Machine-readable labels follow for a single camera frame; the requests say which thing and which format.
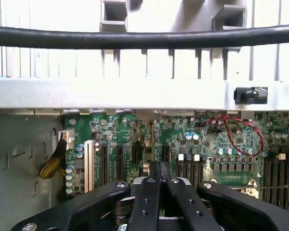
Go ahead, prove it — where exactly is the black RAM slot bank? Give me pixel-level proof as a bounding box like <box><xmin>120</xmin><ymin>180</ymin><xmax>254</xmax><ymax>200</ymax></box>
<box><xmin>175</xmin><ymin>154</ymin><xmax>209</xmax><ymax>188</ymax></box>
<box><xmin>262</xmin><ymin>154</ymin><xmax>289</xmax><ymax>212</ymax></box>

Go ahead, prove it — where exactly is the short black expansion slot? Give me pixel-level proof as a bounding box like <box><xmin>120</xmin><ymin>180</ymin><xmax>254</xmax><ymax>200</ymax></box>
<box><xmin>131</xmin><ymin>144</ymin><xmax>140</xmax><ymax>166</ymax></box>
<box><xmin>161</xmin><ymin>144</ymin><xmax>171</xmax><ymax>164</ymax></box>

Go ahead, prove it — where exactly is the green motherboard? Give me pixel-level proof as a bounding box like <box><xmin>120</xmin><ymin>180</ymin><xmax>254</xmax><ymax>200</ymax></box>
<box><xmin>64</xmin><ymin>109</ymin><xmax>289</xmax><ymax>212</ymax></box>

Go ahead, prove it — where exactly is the white expansion slot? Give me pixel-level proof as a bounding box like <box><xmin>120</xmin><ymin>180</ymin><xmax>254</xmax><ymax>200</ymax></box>
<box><xmin>84</xmin><ymin>139</ymin><xmax>96</xmax><ymax>193</ymax></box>

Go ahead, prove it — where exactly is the silver PC case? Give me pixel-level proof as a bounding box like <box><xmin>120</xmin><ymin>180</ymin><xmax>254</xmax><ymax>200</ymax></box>
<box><xmin>0</xmin><ymin>76</ymin><xmax>289</xmax><ymax>231</ymax></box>

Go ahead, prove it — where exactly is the black port on case edge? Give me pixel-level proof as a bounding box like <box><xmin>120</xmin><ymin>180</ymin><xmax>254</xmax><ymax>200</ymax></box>
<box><xmin>233</xmin><ymin>87</ymin><xmax>268</xmax><ymax>105</ymax></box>

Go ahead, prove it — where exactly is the grey square tube rack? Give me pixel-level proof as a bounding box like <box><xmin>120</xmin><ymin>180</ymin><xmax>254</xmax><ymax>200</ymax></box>
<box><xmin>211</xmin><ymin>4</ymin><xmax>247</xmax><ymax>52</ymax></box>
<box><xmin>99</xmin><ymin>0</ymin><xmax>128</xmax><ymax>33</ymax></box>

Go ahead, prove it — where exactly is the red and black twisted wire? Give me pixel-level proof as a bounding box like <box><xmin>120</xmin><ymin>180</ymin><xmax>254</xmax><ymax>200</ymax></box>
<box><xmin>199</xmin><ymin>115</ymin><xmax>267</xmax><ymax>157</ymax></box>

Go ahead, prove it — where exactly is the yellow and black braided wire bundle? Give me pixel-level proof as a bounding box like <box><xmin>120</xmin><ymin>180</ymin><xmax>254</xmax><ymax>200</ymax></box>
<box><xmin>39</xmin><ymin>140</ymin><xmax>67</xmax><ymax>180</ymax></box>

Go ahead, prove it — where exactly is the thick black cable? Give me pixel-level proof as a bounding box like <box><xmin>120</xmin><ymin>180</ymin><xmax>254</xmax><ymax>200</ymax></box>
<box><xmin>0</xmin><ymin>23</ymin><xmax>289</xmax><ymax>50</ymax></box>

